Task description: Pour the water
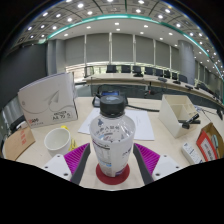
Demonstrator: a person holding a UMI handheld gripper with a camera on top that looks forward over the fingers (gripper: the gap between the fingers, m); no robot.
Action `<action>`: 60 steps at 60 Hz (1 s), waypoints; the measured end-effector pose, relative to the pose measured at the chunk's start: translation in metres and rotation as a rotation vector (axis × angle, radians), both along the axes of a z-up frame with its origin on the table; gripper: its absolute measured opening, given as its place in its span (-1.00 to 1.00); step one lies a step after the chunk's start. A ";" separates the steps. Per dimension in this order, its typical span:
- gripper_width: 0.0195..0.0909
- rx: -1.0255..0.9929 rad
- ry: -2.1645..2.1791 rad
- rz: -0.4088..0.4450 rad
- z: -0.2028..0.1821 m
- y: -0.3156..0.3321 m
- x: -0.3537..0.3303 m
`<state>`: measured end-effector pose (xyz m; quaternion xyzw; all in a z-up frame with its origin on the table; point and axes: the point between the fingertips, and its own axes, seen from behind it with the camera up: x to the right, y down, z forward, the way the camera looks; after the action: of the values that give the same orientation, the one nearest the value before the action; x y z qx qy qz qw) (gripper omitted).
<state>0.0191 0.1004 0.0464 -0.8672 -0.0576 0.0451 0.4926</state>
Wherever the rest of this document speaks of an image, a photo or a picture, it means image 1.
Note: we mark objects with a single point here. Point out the black desk microphone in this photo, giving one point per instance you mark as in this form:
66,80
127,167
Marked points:
219,113

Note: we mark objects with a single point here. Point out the printed white paper sheet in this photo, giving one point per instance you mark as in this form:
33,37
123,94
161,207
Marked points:
143,126

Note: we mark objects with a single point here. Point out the black swivel office chair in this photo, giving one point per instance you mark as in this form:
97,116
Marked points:
88,70

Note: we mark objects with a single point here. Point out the row of black office chairs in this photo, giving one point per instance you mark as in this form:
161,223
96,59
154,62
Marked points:
148,70

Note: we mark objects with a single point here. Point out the flat round red coaster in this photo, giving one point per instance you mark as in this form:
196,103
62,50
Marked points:
113,180

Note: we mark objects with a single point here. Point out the long curved conference desk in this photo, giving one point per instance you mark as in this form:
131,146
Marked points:
133,81

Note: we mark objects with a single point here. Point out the red-sided open cardboard box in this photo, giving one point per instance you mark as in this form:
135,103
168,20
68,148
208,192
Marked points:
206,146

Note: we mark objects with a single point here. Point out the flat brown cardboard piece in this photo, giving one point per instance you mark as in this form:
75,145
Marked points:
16,143

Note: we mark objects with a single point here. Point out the clear plastic water bottle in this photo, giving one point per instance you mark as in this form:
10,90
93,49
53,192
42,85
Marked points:
111,143

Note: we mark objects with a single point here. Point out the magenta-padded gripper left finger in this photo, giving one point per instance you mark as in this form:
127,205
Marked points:
75,160

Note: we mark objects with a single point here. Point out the beige open divided box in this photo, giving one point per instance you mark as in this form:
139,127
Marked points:
168,115

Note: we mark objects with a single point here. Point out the white ceramic mug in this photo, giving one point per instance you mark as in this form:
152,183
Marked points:
56,141

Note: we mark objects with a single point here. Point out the black power adapter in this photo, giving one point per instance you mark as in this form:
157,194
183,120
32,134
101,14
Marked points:
16,123

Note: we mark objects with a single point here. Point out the grey-green eraser block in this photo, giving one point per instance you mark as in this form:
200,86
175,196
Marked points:
215,141

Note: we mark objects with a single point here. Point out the white copy paper box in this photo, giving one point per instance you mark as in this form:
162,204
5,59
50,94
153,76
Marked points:
46,100

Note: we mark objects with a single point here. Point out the ceiling lights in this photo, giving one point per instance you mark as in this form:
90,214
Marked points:
80,5

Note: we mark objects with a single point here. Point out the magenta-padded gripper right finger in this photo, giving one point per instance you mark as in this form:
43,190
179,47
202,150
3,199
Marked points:
148,160

